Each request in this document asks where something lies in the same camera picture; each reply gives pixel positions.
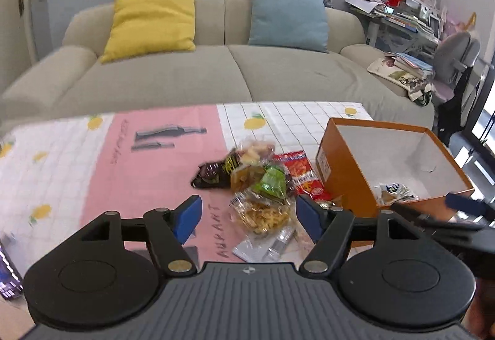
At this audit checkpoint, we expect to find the clear orange-edged snack packet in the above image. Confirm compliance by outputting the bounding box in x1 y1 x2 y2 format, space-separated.
231 164 267 192

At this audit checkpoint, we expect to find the black garment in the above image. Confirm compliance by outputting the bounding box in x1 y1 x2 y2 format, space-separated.
439 65 480 148

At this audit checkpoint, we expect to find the colourful mixed snack clear packet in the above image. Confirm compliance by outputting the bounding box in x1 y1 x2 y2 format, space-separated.
232 138 276 167

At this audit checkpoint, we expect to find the black framed glass door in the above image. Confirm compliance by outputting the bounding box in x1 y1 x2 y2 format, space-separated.
464 61 495 174

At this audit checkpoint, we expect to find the grey desk chair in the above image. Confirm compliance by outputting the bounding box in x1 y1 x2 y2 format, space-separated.
431 30 482 101

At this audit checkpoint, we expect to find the beige sofa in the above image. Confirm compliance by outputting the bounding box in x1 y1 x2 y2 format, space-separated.
0 0 436 132

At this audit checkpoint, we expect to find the green snack packet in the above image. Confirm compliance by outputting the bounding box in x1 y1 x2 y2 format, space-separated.
253 166 289 202

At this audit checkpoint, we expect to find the black snack packet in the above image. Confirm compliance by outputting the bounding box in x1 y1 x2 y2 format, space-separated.
190 150 242 190

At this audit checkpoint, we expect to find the dark flat device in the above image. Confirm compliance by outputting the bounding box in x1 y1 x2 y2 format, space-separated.
0 243 24 301

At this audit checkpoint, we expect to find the red snack packet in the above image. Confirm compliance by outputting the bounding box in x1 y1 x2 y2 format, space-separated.
274 151 332 202

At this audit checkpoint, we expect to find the stack of books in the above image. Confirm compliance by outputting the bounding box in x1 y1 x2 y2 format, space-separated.
387 11 437 36

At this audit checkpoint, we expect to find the pile of papers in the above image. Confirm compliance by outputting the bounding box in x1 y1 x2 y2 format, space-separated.
345 0 388 18

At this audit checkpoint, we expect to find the yellow pillow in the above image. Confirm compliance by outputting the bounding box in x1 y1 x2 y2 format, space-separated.
100 0 196 64

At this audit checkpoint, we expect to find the blue pillow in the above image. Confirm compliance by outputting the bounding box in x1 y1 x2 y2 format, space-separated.
248 0 330 53

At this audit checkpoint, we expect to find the yellow crisps clear packet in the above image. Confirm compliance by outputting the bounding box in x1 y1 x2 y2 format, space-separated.
229 189 293 235

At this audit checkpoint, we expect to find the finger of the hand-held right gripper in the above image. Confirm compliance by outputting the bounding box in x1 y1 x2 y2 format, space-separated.
444 191 495 228
390 202 484 245

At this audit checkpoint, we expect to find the person's right hand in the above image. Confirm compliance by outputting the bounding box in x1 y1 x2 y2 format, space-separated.
466 278 495 340

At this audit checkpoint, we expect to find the white blue-print snack packet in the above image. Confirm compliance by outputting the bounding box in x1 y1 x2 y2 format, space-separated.
372 183 419 206

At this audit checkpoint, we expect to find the lemon print pink tablecloth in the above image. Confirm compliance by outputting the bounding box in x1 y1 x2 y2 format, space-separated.
0 102 377 288

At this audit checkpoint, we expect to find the orange cardboard box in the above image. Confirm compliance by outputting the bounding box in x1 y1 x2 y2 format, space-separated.
315 117 476 248

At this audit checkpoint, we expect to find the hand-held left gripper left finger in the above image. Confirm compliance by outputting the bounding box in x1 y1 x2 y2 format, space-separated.
79 195 204 276

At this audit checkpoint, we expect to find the white desk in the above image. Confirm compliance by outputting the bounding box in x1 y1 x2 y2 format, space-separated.
350 3 441 56

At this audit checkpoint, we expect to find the pile of magazines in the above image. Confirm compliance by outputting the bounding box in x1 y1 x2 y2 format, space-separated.
383 51 436 79

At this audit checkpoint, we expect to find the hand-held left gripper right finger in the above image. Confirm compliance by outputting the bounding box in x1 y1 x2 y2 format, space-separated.
295 194 420 275

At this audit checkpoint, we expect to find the printed tote bag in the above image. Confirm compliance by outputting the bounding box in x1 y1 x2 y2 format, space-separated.
367 57 436 107

